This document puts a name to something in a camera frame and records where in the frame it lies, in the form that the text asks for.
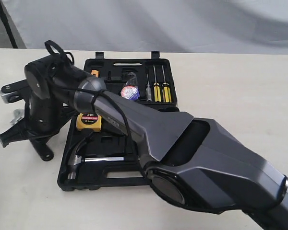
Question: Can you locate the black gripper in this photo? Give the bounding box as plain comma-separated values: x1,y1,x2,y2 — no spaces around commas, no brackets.
0,94,77,148

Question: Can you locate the orange utility knife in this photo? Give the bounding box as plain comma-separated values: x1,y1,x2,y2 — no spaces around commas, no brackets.
91,69,99,77

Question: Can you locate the yellow measuring tape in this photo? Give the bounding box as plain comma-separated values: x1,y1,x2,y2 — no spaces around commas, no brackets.
76,113,102,132

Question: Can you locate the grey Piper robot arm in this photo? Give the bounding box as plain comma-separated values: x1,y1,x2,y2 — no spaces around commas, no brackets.
0,54,288,230

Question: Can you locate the yellow black screwdriver right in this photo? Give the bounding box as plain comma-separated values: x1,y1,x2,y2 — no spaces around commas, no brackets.
162,66,172,103

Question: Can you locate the PVC insulating tape roll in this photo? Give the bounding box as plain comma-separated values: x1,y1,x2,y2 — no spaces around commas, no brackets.
120,76,140,101

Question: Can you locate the yellow black screwdriver left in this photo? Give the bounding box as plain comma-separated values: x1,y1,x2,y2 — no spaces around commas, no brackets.
153,65,161,102

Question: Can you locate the claw hammer black grip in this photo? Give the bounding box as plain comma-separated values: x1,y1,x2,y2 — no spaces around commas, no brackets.
67,139,135,180

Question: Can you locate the black plastic tool case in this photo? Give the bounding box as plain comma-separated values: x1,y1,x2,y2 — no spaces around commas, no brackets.
57,51,178,191

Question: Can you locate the clear handled test screwdriver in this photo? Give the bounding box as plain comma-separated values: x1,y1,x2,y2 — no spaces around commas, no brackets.
146,73,152,101

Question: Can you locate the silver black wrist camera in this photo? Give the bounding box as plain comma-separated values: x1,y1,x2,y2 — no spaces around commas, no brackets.
0,80,31,104

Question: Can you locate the adjustable wrench black handle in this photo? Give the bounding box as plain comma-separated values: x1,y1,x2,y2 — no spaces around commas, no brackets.
9,108,55,161

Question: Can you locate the yellow black screwdriver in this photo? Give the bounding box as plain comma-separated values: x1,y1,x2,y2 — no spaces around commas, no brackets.
162,66,172,103
153,65,161,102

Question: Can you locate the black stand pole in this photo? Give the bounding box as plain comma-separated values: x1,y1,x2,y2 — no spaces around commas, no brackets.
0,1,18,49

